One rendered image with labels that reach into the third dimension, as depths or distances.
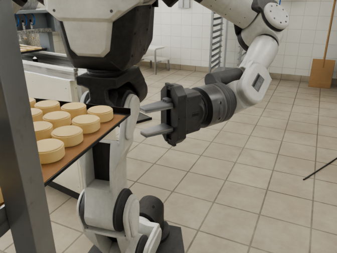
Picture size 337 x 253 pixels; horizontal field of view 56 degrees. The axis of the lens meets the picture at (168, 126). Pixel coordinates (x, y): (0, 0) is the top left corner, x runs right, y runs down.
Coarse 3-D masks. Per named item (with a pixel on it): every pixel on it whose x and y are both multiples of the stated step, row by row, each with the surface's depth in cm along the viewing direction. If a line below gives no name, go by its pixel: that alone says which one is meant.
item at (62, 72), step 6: (24, 60) 196; (24, 66) 194; (30, 66) 191; (36, 66) 187; (42, 66) 184; (48, 66) 181; (54, 66) 179; (60, 66) 179; (36, 72) 189; (42, 72) 186; (48, 72) 183; (54, 72) 180; (60, 72) 177; (66, 72) 174; (72, 72) 171; (66, 78) 175; (72, 78) 173
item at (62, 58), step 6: (24, 54) 239; (30, 54) 235; (36, 54) 231; (42, 54) 227; (48, 54) 223; (54, 54) 219; (60, 54) 216; (48, 60) 225; (54, 60) 222; (60, 60) 218; (66, 60) 214
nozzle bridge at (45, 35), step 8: (16, 16) 219; (24, 16) 224; (32, 16) 229; (40, 16) 234; (48, 16) 237; (40, 24) 236; (48, 24) 240; (56, 24) 237; (24, 32) 221; (32, 32) 226; (40, 32) 232; (48, 32) 245; (40, 40) 253; (48, 40) 247; (48, 48) 251
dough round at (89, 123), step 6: (90, 114) 59; (72, 120) 57; (78, 120) 56; (84, 120) 56; (90, 120) 56; (96, 120) 57; (84, 126) 55; (90, 126) 56; (96, 126) 57; (84, 132) 56; (90, 132) 56
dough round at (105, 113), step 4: (92, 108) 62; (96, 108) 63; (100, 108) 63; (104, 108) 63; (108, 108) 63; (88, 112) 61; (92, 112) 60; (96, 112) 60; (100, 112) 60; (104, 112) 61; (108, 112) 61; (112, 112) 62; (100, 116) 60; (104, 116) 61; (108, 116) 61; (112, 116) 62; (100, 120) 61; (104, 120) 61; (108, 120) 62
